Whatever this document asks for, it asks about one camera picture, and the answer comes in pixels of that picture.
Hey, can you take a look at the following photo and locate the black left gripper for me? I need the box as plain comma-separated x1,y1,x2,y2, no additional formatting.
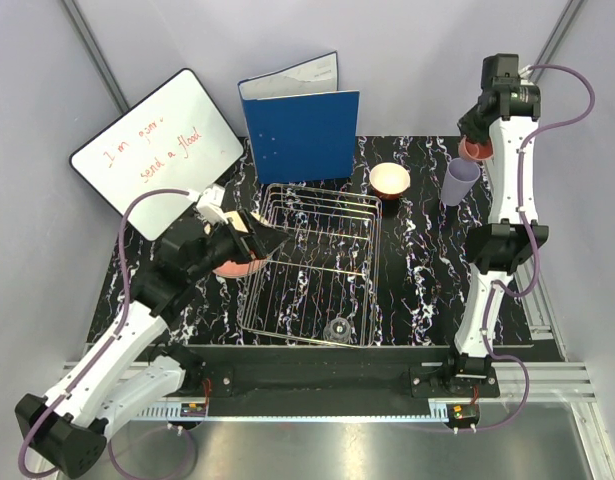
188,208,290,283

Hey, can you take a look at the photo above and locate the cream and pink plate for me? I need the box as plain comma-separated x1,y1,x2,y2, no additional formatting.
213,210,267,279

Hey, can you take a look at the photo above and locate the pink cup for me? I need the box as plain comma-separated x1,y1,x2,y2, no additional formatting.
458,137,493,163

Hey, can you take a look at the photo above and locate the wire dish rack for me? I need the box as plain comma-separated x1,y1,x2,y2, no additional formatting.
240,184,382,348

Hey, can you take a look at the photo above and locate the lilac cup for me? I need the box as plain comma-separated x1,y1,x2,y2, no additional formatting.
440,158,481,207

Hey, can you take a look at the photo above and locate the clear glass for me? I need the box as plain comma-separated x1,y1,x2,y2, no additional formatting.
323,317,352,344

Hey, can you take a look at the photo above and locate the red bowl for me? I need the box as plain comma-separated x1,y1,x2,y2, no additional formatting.
369,162,411,200

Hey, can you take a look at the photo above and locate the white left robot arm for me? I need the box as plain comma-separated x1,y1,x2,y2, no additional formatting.
15,210,288,479

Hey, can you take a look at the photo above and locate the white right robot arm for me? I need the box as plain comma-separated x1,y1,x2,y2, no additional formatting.
440,53,549,397

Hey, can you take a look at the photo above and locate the whiteboard with red writing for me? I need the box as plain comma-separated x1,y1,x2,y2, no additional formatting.
70,69,244,214

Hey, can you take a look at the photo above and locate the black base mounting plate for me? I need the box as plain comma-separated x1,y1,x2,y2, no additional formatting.
180,345,500,421

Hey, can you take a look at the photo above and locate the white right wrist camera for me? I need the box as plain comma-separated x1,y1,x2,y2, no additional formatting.
518,65,533,80

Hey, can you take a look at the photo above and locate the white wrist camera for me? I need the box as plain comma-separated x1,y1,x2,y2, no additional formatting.
518,65,533,80
187,184,229,225

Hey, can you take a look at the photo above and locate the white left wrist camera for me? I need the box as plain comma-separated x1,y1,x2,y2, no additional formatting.
187,184,229,225

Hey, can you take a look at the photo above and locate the blue ring binder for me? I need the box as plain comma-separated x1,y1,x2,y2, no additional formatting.
238,51,360,185

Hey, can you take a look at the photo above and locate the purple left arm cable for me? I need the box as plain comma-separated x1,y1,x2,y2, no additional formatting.
17,187,198,476

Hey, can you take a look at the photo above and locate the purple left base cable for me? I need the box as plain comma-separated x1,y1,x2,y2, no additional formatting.
106,424,196,478

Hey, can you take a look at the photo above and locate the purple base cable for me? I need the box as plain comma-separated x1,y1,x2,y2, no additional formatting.
106,424,196,478
454,349,531,434

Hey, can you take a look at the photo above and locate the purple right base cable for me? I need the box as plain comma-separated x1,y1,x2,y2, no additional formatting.
454,349,531,434

